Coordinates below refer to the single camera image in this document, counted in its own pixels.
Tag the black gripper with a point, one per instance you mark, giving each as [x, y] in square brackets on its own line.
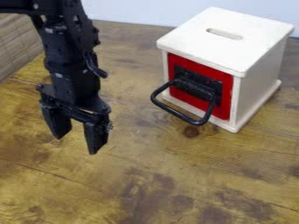
[71, 97]

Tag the red drawer front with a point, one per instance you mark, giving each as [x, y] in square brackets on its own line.
[210, 75]

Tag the black metal drawer handle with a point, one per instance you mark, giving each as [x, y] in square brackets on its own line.
[195, 87]

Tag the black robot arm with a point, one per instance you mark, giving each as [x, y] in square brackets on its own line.
[59, 20]

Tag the white wooden box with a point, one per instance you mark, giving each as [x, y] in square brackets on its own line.
[239, 44]

